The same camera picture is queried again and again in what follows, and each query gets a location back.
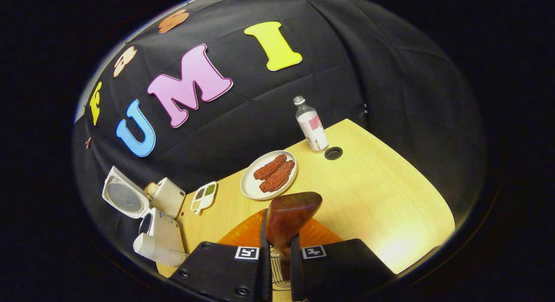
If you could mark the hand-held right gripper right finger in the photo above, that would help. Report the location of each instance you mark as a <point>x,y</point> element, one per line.
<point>295,278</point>

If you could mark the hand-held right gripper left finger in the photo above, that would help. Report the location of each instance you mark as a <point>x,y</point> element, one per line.
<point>265,278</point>

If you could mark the white rice cooker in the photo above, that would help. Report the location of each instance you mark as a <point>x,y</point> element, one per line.
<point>160,241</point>

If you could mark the white round plate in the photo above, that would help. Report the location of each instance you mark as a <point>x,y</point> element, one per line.
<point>249,187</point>

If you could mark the white divided bean dish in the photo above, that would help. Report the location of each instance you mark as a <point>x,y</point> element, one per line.
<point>207,200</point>

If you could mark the red meat slice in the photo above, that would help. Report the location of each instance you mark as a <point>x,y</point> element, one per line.
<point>277,177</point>
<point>269,166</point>

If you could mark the white toaster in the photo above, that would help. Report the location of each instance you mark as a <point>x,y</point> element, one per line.
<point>171,200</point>

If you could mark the toast bread slice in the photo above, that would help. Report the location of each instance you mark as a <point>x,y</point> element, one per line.
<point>151,189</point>

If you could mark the clear bottle with pink label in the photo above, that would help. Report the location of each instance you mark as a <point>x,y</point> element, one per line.
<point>313,128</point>

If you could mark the orange cloth clip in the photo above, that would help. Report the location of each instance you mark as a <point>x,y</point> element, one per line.
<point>88,142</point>

